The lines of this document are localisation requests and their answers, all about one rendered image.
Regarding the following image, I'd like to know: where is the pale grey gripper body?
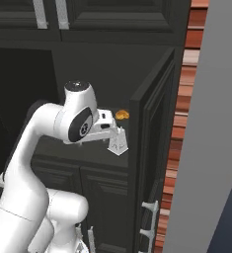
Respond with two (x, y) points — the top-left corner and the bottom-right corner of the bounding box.
(81, 126), (120, 145)

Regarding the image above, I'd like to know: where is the dark open cabinet door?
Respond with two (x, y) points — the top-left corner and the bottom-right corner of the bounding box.
(128, 46), (185, 253)

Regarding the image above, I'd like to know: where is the dark lower cabinet door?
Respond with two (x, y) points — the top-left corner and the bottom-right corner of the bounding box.
(79, 165), (131, 253)
(31, 157), (83, 253)

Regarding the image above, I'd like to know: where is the dark cabinet carcass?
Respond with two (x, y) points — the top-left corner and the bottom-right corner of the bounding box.
(0, 39), (185, 172)

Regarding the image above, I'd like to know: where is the grey fridge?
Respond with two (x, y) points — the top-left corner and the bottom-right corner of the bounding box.
(162, 0), (232, 253)

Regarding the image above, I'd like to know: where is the dark upper cabinet door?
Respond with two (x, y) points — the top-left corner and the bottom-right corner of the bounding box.
(54, 0), (192, 44)
(0, 0), (61, 42)

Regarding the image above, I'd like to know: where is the orange croissant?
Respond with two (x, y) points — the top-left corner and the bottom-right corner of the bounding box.
(115, 109), (130, 121)

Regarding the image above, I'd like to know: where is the white lower door handle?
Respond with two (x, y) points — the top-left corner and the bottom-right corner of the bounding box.
(74, 223), (85, 253)
(87, 225), (97, 253)

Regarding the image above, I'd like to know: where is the white open door handle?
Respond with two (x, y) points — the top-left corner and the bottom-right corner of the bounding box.
(139, 200), (160, 253)

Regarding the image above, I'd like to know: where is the grey upper door handle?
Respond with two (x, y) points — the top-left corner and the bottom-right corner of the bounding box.
(32, 0), (49, 30)
(54, 0), (71, 31)

